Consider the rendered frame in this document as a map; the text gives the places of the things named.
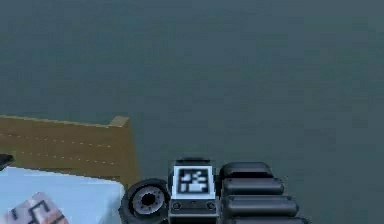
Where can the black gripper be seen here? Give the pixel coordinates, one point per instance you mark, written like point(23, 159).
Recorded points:
point(146, 200)

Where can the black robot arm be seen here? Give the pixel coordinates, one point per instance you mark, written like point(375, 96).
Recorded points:
point(253, 196)

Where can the patterned pink pillow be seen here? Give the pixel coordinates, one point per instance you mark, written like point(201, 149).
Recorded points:
point(35, 211)

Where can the small black object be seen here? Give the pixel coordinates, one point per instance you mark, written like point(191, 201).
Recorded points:
point(5, 160)

